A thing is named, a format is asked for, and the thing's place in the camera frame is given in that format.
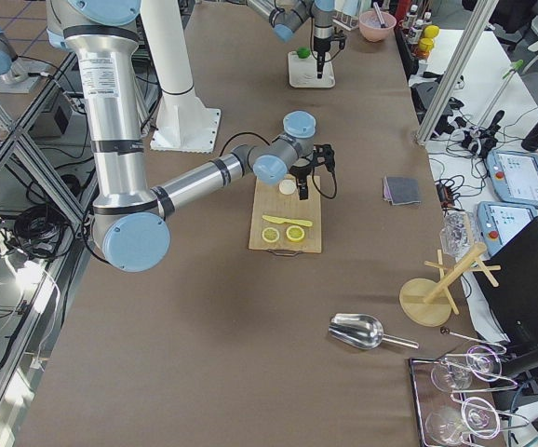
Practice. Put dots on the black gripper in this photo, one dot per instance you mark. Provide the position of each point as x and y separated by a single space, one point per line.
320 43
301 170

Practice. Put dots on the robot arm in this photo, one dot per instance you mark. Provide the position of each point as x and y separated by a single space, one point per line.
286 22
129 221

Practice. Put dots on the pink bowl with ice cubes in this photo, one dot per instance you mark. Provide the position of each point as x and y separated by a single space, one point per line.
371 28

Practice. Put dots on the metal tube in pink bowl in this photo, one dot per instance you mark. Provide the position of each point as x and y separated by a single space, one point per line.
379 14

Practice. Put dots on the green lime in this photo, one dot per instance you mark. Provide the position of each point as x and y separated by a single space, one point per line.
303 52

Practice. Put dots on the cream rectangular tray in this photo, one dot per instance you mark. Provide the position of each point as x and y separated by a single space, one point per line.
303 74

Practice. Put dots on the yellow plastic knife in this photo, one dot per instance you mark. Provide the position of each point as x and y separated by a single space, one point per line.
285 220

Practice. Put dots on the bamboo cutting board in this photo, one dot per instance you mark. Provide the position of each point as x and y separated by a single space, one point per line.
268 200

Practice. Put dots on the lemon slice near edge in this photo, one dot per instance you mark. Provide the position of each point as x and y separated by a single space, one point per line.
270 235

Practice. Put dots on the folded grey cloth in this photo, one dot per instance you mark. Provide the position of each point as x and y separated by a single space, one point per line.
401 190

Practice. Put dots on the metal scoop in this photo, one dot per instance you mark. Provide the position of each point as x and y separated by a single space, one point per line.
364 331

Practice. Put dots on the wooden mug tree stand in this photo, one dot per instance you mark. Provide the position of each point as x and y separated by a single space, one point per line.
430 303

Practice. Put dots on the blue teach pendant near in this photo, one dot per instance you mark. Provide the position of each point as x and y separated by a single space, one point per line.
499 222

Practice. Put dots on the blue teach pendant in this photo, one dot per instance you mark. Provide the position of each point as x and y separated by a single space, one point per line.
514 176
499 222

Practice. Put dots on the blue teach pendant far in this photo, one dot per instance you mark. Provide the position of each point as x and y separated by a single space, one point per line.
514 176

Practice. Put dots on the wine glass upper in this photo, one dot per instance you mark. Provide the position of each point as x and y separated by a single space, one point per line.
455 372

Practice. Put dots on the wine glass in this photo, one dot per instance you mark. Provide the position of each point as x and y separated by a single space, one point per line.
476 419
455 372

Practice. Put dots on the black monitor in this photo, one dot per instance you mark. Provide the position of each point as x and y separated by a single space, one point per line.
514 302

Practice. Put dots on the wine glass lower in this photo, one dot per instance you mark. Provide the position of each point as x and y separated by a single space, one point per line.
476 419

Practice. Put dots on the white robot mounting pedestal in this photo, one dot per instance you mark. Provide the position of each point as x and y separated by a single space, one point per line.
183 122

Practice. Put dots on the aluminium frame post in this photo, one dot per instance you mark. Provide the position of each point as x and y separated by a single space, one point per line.
460 57

